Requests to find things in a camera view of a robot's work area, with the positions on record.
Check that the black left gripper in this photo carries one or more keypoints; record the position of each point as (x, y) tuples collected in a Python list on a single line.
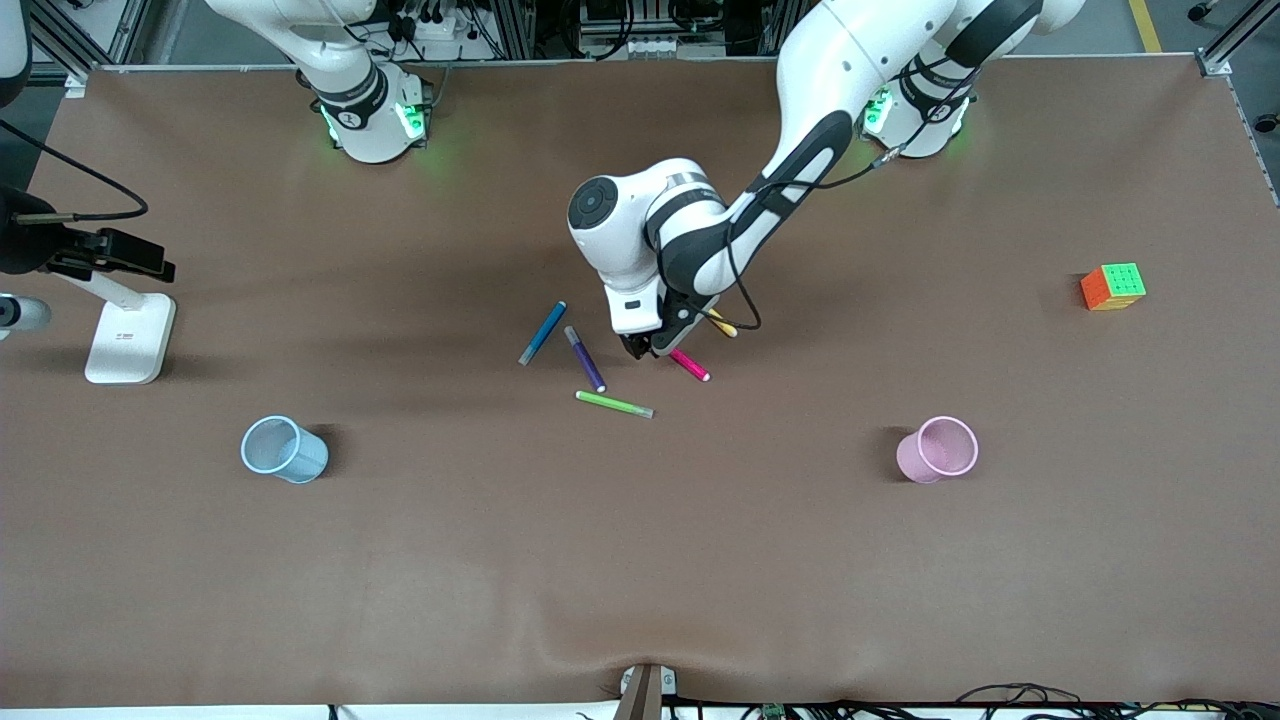
[(676, 318)]

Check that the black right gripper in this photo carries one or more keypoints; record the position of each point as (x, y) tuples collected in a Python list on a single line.
[(22, 247)]

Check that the pink marker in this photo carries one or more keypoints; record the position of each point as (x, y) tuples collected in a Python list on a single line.
[(692, 366)]

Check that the blue marker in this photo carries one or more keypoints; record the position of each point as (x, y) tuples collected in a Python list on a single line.
[(542, 333)]

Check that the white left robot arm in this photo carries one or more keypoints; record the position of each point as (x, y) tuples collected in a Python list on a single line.
[(830, 70)]

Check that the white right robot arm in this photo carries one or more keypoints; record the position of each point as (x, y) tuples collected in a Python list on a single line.
[(370, 120)]

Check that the purple marker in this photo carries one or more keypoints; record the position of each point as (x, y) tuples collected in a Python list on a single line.
[(585, 360)]

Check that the green marker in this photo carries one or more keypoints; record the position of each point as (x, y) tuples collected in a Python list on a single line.
[(612, 403)]

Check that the yellow marker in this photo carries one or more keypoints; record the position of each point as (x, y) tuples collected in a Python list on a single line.
[(725, 326)]

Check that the white lamp stand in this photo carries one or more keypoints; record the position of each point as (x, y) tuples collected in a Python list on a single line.
[(130, 340)]

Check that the light blue plastic cup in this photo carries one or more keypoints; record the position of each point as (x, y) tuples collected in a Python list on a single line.
[(300, 462)]

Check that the pink plastic cup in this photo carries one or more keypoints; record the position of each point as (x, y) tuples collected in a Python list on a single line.
[(918, 458)]

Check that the white terminal strip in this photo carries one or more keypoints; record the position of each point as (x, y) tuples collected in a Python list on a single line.
[(650, 45)]

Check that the white power strip with plugs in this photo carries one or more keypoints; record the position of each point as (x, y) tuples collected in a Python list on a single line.
[(425, 30)]

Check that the multicolour puzzle cube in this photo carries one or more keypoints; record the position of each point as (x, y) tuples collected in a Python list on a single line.
[(1120, 282)]

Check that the aluminium frame rail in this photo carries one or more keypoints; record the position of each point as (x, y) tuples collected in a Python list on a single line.
[(80, 35)]

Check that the aluminium frame corner post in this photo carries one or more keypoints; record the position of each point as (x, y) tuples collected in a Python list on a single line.
[(1235, 40)]

